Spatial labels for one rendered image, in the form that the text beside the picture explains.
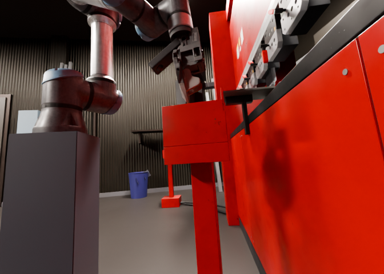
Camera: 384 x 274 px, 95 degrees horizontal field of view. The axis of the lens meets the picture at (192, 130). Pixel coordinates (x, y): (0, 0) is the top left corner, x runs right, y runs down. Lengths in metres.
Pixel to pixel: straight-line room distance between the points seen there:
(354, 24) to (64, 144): 0.68
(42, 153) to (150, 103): 3.54
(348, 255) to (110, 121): 4.02
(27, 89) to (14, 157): 4.38
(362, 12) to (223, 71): 1.74
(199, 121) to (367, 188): 0.31
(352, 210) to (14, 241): 0.76
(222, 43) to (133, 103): 2.55
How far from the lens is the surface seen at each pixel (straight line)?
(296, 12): 0.79
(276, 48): 0.92
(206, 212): 0.52
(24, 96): 5.02
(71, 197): 0.63
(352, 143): 0.37
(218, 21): 2.37
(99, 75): 0.83
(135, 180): 3.45
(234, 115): 1.88
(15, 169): 0.70
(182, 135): 0.44
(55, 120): 0.68
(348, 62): 0.37
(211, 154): 0.42
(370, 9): 0.36
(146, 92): 4.18
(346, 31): 0.38
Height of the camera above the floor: 0.68
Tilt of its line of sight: 9 degrees up
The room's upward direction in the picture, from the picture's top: 4 degrees counter-clockwise
